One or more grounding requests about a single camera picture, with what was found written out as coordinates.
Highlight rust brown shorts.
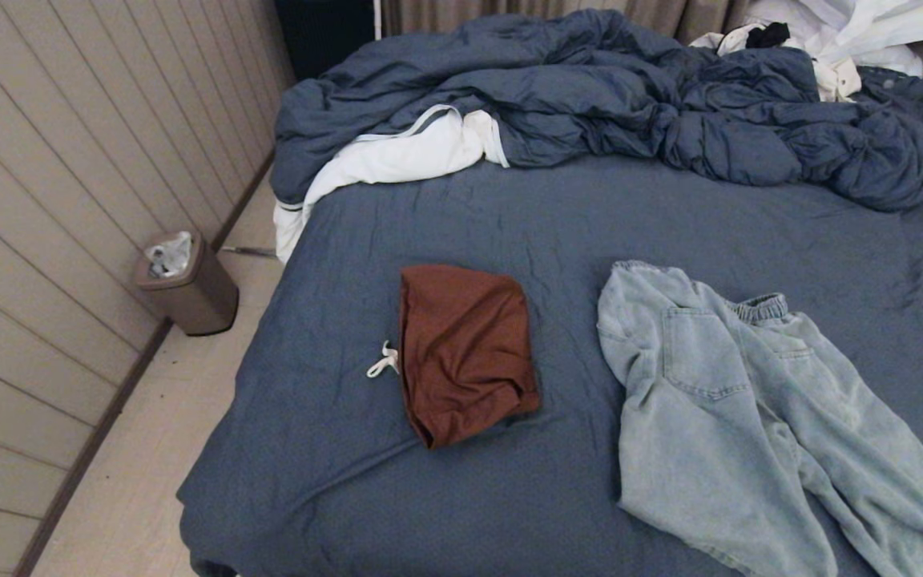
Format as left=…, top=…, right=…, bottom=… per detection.
left=365, top=264, right=542, bottom=450

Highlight light blue denim jeans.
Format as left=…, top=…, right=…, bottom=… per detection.
left=596, top=259, right=923, bottom=577

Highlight blue bed sheet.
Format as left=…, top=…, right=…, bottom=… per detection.
left=175, top=152, right=923, bottom=577

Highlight dark blue crumpled duvet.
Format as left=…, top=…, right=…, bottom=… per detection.
left=269, top=8, right=923, bottom=213

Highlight brown trash bin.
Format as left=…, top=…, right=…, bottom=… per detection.
left=133, top=232, right=240, bottom=336

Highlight black cabinet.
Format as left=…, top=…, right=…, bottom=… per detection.
left=273, top=0, right=378, bottom=81

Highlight white plastic bin bag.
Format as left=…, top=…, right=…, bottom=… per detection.
left=145, top=232, right=192, bottom=279

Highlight beige curtain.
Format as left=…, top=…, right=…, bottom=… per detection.
left=381, top=0, right=759, bottom=45

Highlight small black garment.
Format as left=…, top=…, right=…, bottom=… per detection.
left=746, top=22, right=791, bottom=49

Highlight cream jacket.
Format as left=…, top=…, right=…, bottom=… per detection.
left=690, top=24, right=863, bottom=103

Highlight white shirt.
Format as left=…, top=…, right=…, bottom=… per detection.
left=746, top=0, right=923, bottom=77

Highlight dark denim garment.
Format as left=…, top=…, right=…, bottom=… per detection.
left=858, top=66, right=923, bottom=173

